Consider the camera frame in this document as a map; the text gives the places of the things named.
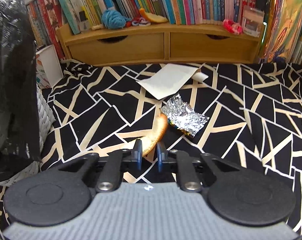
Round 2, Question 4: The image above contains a black trash bag bin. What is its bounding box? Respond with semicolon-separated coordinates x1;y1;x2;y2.
0;0;40;183

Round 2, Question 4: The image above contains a wooden drawer shelf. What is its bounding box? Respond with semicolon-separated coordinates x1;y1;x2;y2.
56;23;262;66

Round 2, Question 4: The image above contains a white paper sheet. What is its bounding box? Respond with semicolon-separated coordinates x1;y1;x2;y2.
137;63;208;100

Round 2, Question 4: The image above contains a blue yarn ball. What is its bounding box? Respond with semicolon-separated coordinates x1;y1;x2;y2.
101;9;131;29

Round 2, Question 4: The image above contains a black white patterned cloth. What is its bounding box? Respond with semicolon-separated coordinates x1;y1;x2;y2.
0;61;302;234

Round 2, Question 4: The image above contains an orange peel slice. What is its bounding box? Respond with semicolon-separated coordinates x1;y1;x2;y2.
140;114;168;157

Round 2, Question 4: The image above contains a small clear box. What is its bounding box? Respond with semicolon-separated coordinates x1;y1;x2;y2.
242;5;264;37

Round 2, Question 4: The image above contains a yellow plush slice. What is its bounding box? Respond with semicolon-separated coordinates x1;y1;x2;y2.
139;8;168;23

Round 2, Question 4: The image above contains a silver foil wrapper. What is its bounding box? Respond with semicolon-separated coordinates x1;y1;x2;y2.
160;93;210;138

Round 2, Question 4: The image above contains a pink hair scrunchie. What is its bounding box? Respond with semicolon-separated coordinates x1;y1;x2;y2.
223;19;243;35

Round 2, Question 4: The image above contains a row of upright books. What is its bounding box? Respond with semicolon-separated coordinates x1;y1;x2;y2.
24;0;302;65

